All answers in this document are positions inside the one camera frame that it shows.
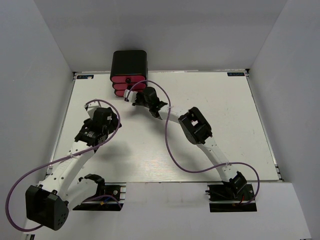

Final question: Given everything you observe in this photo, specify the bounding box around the pink drawer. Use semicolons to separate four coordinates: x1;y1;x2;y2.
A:
112;82;147;91
114;89;129;98
110;75;146;84

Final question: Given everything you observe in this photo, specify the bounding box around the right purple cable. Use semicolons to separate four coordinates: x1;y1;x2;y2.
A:
128;79;261;206

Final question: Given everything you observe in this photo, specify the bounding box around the purple cable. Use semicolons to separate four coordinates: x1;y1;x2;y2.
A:
128;79;261;206
5;99;124;231

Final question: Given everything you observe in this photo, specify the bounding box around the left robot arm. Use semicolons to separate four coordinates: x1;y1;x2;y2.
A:
25;106;120;231

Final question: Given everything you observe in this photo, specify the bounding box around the pink bottom drawer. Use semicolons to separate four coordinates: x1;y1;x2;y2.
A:
114;89;129;98

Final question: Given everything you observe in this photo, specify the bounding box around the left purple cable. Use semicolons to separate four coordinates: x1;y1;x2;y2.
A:
5;99;124;231

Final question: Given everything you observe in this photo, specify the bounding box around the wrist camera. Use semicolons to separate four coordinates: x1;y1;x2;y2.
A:
84;100;101;119
123;89;138;103

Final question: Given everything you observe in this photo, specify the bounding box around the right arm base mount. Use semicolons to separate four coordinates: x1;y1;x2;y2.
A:
205;184;257;213

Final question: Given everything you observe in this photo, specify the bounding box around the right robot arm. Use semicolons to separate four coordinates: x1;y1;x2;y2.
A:
123;87;247;200

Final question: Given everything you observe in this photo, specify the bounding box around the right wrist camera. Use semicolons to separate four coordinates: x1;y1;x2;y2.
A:
123;89;138;103

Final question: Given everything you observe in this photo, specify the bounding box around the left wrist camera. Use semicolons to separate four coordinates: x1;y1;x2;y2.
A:
84;100;101;119

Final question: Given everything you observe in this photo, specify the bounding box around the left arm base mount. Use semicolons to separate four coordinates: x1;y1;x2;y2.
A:
73;183;127;212

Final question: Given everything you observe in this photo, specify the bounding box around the black drawer cabinet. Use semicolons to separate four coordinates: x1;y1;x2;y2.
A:
109;50;148;92

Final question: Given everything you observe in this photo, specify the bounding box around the pink top drawer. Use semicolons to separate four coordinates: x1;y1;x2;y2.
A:
110;75;146;84

